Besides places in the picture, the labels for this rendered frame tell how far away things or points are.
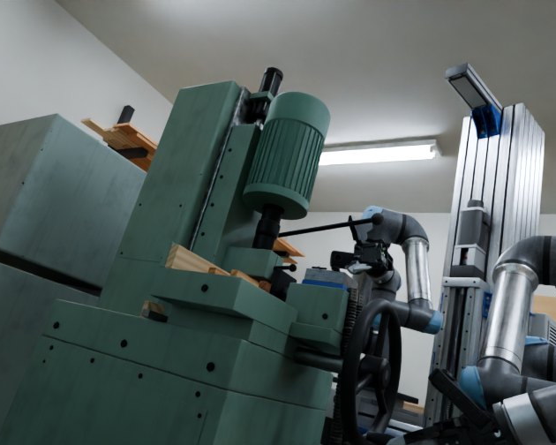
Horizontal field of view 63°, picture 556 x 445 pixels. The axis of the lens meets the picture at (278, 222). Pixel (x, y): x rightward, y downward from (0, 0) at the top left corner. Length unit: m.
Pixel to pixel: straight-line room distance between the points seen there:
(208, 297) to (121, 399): 0.28
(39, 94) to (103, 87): 0.50
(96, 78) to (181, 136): 2.35
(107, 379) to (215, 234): 0.42
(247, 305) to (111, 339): 0.35
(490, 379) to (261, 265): 0.53
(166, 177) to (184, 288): 0.51
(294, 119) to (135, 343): 0.66
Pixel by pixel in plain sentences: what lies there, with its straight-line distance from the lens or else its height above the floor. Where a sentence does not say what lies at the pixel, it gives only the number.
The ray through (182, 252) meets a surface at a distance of 0.95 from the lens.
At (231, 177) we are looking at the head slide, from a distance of 1.23.
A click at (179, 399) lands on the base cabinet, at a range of 0.91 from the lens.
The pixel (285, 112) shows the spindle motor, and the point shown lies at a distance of 1.23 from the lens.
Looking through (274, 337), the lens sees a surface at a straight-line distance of 0.94.
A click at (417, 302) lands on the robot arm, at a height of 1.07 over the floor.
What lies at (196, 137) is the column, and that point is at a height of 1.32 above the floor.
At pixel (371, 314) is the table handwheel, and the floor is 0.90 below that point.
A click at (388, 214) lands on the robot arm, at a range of 1.67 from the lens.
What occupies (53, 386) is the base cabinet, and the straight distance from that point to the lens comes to 1.17.
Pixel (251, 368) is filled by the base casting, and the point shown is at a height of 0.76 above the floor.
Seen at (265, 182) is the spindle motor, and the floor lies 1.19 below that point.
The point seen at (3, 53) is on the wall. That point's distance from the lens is 3.39.
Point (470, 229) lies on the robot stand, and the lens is 1.83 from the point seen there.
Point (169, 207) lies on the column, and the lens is 1.26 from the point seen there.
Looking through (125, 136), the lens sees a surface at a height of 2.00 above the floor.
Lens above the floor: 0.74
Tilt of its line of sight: 19 degrees up
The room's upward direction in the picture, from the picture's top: 15 degrees clockwise
